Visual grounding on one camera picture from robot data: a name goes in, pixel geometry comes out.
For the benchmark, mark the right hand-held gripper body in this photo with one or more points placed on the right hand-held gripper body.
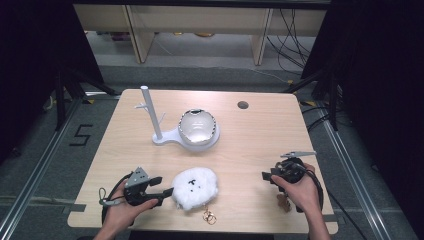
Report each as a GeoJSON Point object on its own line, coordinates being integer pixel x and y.
{"type": "Point", "coordinates": [293, 170]}

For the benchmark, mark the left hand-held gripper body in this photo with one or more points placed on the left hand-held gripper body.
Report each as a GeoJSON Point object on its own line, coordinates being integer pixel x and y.
{"type": "Point", "coordinates": [136, 180]}

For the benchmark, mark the white fluffy plush pouch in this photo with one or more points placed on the white fluffy plush pouch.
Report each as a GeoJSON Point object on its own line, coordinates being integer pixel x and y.
{"type": "Point", "coordinates": [196, 190]}

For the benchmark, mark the white jewellery stand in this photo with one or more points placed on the white jewellery stand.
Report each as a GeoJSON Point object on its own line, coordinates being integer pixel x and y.
{"type": "Point", "coordinates": [151, 113]}

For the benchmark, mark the person's right hand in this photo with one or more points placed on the person's right hand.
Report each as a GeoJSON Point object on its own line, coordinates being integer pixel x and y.
{"type": "Point", "coordinates": [300, 195]}

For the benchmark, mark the person's left hand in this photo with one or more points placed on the person's left hand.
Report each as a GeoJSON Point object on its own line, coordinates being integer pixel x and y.
{"type": "Point", "coordinates": [123, 210]}

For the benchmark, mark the grey tape strip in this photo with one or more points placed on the grey tape strip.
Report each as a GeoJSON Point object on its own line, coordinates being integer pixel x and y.
{"type": "Point", "coordinates": [330, 218]}

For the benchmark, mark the black tripod stand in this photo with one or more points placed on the black tripod stand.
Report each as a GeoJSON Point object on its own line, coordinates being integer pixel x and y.
{"type": "Point", "coordinates": [61, 96]}
{"type": "Point", "coordinates": [331, 96]}

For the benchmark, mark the dark curtain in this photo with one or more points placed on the dark curtain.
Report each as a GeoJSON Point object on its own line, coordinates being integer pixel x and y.
{"type": "Point", "coordinates": [383, 100]}
{"type": "Point", "coordinates": [30, 66]}

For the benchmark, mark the beige wooden shelf unit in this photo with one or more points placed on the beige wooden shelf unit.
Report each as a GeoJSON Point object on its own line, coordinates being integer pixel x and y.
{"type": "Point", "coordinates": [200, 18]}

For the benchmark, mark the aluminium floor rail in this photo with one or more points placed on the aluminium floor rail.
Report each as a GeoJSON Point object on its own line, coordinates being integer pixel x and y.
{"type": "Point", "coordinates": [36, 170]}
{"type": "Point", "coordinates": [353, 176]}

